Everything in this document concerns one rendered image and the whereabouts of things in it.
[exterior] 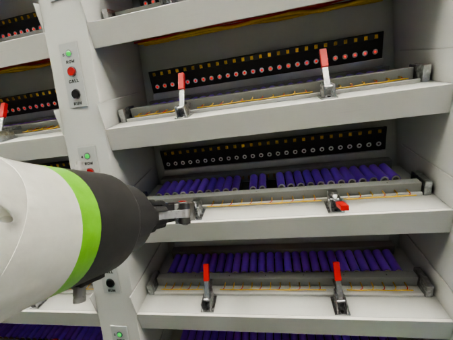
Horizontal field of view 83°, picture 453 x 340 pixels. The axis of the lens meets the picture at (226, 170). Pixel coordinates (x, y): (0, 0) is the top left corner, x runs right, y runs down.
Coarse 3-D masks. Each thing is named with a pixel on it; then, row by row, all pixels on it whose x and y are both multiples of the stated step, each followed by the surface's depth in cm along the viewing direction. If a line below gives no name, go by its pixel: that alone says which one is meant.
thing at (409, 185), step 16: (208, 192) 56; (224, 192) 55; (240, 192) 54; (256, 192) 53; (272, 192) 52; (288, 192) 51; (304, 192) 51; (320, 192) 50; (352, 192) 49; (368, 192) 49; (384, 192) 47
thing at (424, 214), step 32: (288, 160) 62; (320, 160) 61; (416, 160) 52; (448, 192) 43; (192, 224) 51; (224, 224) 49; (256, 224) 48; (288, 224) 47; (320, 224) 46; (352, 224) 46; (384, 224) 45; (416, 224) 44; (448, 224) 43
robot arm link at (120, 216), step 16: (80, 176) 19; (96, 176) 21; (112, 176) 24; (96, 192) 19; (112, 192) 20; (128, 192) 23; (112, 208) 19; (128, 208) 21; (112, 224) 19; (128, 224) 21; (112, 240) 19; (128, 240) 21; (96, 256) 18; (112, 256) 20; (128, 256) 23; (96, 272) 19; (80, 288) 21
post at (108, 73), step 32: (64, 0) 49; (128, 0) 64; (64, 32) 50; (96, 64) 50; (128, 64) 62; (64, 96) 52; (96, 96) 50; (64, 128) 53; (96, 128) 51; (128, 160) 58; (96, 288) 57; (128, 288) 55; (128, 320) 57
